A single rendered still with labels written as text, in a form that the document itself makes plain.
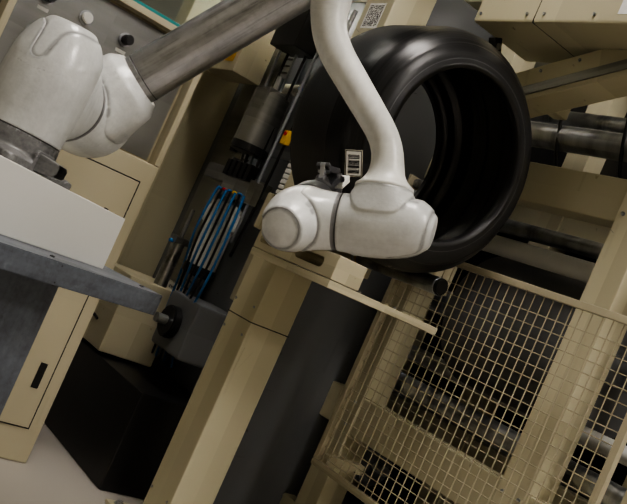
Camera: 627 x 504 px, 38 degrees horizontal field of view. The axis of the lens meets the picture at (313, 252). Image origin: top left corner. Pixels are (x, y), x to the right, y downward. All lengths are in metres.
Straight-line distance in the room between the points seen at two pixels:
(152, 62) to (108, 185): 0.77
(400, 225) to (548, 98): 1.15
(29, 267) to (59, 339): 1.13
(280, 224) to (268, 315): 0.95
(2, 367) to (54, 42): 0.57
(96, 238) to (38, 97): 0.26
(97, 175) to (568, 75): 1.28
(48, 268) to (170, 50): 0.55
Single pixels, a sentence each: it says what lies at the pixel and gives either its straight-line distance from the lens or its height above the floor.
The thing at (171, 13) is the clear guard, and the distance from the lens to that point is 2.63.
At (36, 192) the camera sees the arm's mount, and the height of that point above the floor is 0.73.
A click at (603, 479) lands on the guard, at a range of 2.10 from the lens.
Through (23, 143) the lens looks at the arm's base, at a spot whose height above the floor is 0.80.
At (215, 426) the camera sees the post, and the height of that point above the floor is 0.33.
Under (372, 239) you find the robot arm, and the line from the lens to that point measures 1.53.
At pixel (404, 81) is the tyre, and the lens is 2.09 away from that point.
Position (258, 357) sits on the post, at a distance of 2.47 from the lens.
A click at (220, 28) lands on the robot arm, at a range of 1.84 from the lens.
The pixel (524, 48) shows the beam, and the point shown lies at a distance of 2.75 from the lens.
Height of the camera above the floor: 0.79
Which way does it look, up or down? 2 degrees up
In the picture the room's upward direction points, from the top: 24 degrees clockwise
